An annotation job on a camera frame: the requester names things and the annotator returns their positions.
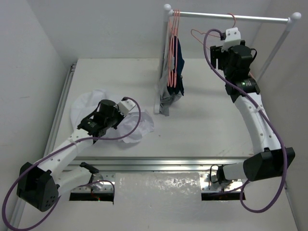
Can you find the white shirt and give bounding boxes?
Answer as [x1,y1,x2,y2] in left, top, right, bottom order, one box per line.
[70,89,154,143]

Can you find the pink wire hanger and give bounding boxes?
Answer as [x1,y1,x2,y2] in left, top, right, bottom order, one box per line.
[191,13,236,45]

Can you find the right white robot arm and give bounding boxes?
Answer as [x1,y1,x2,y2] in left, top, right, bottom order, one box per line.
[210,40,295,183]

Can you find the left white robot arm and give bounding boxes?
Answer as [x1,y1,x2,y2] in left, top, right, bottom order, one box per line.
[16,98,135,212]

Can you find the dark blue hanging garment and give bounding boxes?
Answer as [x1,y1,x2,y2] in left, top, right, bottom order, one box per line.
[167,39,185,88]

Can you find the pink hangers on rack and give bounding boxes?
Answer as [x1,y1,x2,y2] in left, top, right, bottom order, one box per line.
[167,9,180,88]

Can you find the grey hanging garment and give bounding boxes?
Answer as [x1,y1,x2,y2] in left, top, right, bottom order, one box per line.
[157,71,184,116]

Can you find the white clothes rack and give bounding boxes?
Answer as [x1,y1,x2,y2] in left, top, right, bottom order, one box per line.
[153,3,302,115]

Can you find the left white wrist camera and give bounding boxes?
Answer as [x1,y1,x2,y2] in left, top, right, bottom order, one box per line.
[118,99,136,116]

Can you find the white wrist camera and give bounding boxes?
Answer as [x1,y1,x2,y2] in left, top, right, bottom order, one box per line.
[221,27,241,52]
[118,99,136,116]

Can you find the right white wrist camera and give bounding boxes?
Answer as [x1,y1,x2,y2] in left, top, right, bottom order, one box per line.
[221,27,241,52]

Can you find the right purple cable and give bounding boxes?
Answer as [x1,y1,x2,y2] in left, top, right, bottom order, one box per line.
[203,28,288,214]

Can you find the purple cable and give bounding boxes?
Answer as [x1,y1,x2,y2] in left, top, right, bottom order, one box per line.
[3,96,142,229]
[203,28,288,214]

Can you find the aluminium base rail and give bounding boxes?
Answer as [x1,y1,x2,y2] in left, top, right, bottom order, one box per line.
[64,157,245,194]

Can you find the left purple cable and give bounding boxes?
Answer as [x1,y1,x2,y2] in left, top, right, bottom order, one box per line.
[3,96,142,229]

